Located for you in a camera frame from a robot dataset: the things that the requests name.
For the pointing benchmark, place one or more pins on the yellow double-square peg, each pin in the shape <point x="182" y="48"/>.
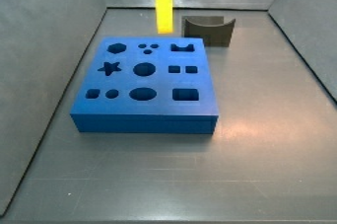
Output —
<point x="164" y="16"/>

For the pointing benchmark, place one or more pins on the blue shape-sorting block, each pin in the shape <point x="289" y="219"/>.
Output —
<point x="148" y="84"/>

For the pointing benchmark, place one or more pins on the black curved holder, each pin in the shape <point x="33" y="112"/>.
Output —
<point x="210" y="28"/>

